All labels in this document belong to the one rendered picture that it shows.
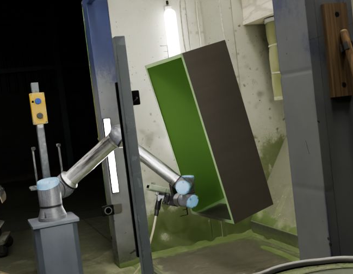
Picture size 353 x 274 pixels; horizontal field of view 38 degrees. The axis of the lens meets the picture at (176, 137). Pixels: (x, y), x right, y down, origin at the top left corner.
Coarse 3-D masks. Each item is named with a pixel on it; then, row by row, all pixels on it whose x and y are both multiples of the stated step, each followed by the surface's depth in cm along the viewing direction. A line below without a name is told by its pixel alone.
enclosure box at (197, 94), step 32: (160, 64) 391; (192, 64) 335; (224, 64) 346; (160, 96) 391; (192, 96) 403; (224, 96) 346; (192, 128) 403; (224, 128) 346; (192, 160) 402; (224, 160) 345; (256, 160) 357; (224, 192) 346; (256, 192) 357
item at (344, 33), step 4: (340, 32) 159; (344, 32) 158; (340, 36) 159; (344, 36) 158; (348, 36) 158; (344, 40) 158; (348, 40) 158; (348, 48) 157; (352, 48) 157; (348, 52) 157; (352, 52) 157; (348, 56) 157; (352, 56) 157; (348, 60) 158; (352, 60) 157; (352, 64) 156; (352, 68) 157; (352, 72) 157
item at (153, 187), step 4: (148, 184) 364; (152, 184) 364; (148, 188) 363; (152, 188) 363; (156, 188) 365; (160, 188) 368; (164, 188) 370; (168, 188) 373; (156, 192) 369; (164, 192) 371; (168, 192) 373; (156, 200) 369; (160, 200) 369; (156, 204) 368; (160, 204) 369; (156, 208) 367; (156, 212) 367
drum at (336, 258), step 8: (336, 256) 122; (344, 256) 122; (352, 256) 121; (280, 264) 121; (288, 264) 121; (296, 264) 121; (304, 264) 122; (312, 264) 122; (320, 264) 122; (256, 272) 118; (264, 272) 118; (272, 272) 119
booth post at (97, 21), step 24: (96, 0) 426; (96, 24) 426; (96, 48) 426; (96, 72) 426; (96, 96) 432; (120, 168) 434; (120, 192) 434; (120, 216) 434; (120, 240) 434; (120, 264) 434
